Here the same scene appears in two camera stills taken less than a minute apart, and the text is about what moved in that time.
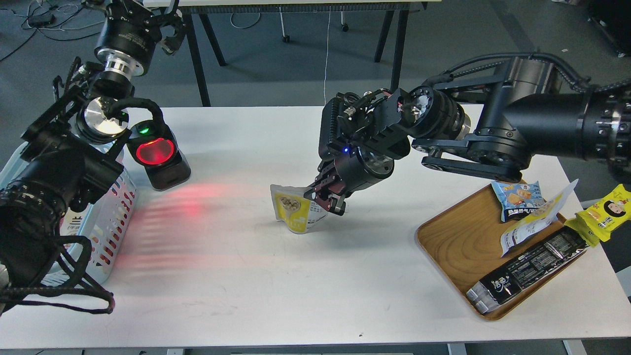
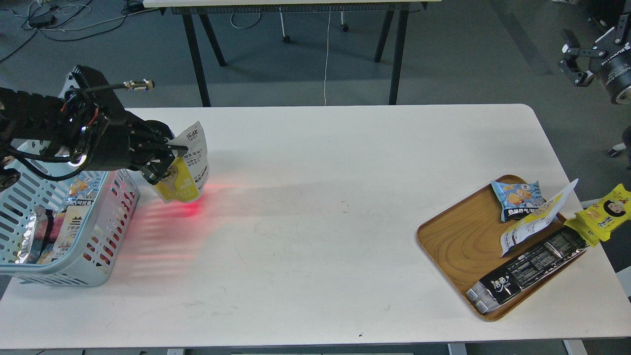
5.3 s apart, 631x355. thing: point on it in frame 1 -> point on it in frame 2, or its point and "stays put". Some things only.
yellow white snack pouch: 298,213 -> 189,178
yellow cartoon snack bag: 597,222 stays put
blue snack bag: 518,200 stays put
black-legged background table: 191,7 stays put
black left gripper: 131,32 -> 120,141
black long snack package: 489,292 stays put
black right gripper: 346,171 -> 609,56
